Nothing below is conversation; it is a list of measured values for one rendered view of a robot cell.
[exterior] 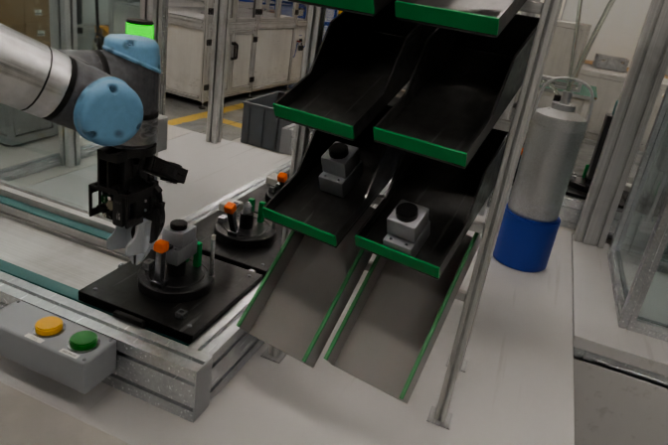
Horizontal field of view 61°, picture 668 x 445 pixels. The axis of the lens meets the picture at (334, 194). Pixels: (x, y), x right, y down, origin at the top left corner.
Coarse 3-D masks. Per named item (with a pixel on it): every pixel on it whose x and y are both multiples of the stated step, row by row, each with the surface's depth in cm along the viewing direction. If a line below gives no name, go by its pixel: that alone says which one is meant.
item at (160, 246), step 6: (162, 240) 98; (156, 246) 97; (162, 246) 97; (168, 246) 99; (156, 252) 98; (162, 252) 98; (156, 258) 99; (162, 258) 98; (156, 264) 99; (162, 264) 99; (156, 270) 99; (162, 270) 99; (156, 276) 100; (162, 276) 100
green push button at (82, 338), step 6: (72, 336) 88; (78, 336) 88; (84, 336) 88; (90, 336) 88; (96, 336) 89; (72, 342) 86; (78, 342) 86; (84, 342) 87; (90, 342) 87; (96, 342) 88; (72, 348) 86; (78, 348) 86; (84, 348) 86; (90, 348) 87
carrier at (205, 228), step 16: (240, 208) 140; (208, 224) 130; (224, 224) 127; (240, 224) 127; (256, 224) 130; (272, 224) 128; (208, 240) 123; (224, 240) 123; (240, 240) 122; (256, 240) 123; (272, 240) 127; (224, 256) 118; (240, 256) 119; (256, 256) 120; (272, 256) 121; (256, 272) 116
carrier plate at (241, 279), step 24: (216, 264) 114; (96, 288) 100; (120, 288) 102; (216, 288) 106; (240, 288) 107; (144, 312) 96; (168, 312) 97; (192, 312) 98; (216, 312) 99; (192, 336) 92
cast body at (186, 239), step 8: (168, 224) 102; (176, 224) 101; (184, 224) 101; (192, 224) 104; (168, 232) 101; (176, 232) 100; (184, 232) 100; (192, 232) 103; (168, 240) 101; (176, 240) 101; (184, 240) 101; (192, 240) 104; (176, 248) 101; (184, 248) 102; (192, 248) 104; (168, 256) 101; (176, 256) 100; (184, 256) 102; (176, 264) 101
